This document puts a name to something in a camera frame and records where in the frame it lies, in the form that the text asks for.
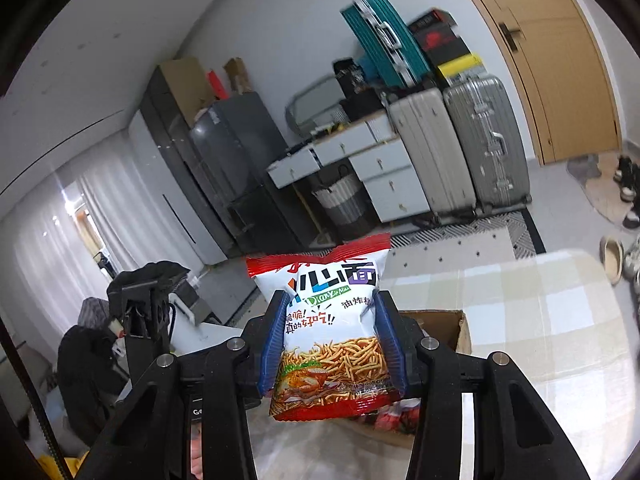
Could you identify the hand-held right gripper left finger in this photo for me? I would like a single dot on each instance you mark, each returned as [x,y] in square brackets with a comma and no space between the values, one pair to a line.
[275,355]

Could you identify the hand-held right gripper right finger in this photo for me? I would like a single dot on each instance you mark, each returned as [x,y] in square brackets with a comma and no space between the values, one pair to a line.
[390,345]

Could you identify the brown cardboard box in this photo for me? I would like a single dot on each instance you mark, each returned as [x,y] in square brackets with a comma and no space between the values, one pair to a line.
[450,332]

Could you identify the white noodle snack packet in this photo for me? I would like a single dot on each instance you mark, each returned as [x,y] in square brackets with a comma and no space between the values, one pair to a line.
[330,310]

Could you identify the black backpack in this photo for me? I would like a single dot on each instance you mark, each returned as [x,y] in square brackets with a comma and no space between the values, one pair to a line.
[90,380]

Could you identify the white curtain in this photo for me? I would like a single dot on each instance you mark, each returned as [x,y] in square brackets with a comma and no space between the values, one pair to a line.
[50,250]

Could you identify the patterned rug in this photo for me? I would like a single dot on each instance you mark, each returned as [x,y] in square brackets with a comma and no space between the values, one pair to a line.
[475,230]

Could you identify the woven laundry basket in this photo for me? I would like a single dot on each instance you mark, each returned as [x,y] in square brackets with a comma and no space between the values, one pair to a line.
[345,205]

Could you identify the white drawer desk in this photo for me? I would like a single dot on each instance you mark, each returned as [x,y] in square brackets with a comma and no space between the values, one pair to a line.
[380,170]

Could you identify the dark glass cabinet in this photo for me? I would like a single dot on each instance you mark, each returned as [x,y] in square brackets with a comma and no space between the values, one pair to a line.
[165,135]

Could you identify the grey refrigerator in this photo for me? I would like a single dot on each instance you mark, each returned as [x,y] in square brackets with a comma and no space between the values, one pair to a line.
[240,160]

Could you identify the beige suitcase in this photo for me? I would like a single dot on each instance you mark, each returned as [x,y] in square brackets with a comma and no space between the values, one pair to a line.
[430,155]

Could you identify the flat cardboard carton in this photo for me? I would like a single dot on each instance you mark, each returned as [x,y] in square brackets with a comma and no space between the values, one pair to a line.
[185,90]

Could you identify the silver suitcase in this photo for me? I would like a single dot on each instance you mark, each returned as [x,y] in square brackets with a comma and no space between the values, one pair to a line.
[485,140]

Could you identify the red bag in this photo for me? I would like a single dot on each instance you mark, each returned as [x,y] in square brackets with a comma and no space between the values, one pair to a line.
[219,85]

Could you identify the black storage bag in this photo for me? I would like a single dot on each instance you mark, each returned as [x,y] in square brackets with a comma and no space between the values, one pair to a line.
[362,106]

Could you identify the brown paper bag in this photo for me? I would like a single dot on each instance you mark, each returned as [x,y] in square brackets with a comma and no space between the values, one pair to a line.
[239,76]

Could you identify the oval mirror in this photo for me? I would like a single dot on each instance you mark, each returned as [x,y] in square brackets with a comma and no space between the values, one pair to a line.
[310,105]

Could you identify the grey door mat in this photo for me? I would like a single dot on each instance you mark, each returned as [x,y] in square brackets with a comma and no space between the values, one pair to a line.
[600,190]

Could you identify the black printed bag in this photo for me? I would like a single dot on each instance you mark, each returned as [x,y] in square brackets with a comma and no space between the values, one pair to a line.
[352,77]

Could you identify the pile of loose shoes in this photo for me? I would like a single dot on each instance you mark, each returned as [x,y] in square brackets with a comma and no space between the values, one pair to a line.
[627,200]

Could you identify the yellow black box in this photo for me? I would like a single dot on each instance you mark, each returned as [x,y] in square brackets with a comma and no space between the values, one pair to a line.
[462,66]

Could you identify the teal suitcase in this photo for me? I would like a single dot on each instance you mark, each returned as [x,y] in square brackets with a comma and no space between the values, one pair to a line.
[385,40]

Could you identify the black shoe box red logo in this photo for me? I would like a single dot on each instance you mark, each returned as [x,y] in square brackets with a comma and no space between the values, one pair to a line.
[442,42]

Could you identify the wooden door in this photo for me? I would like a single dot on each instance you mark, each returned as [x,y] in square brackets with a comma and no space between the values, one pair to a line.
[550,60]

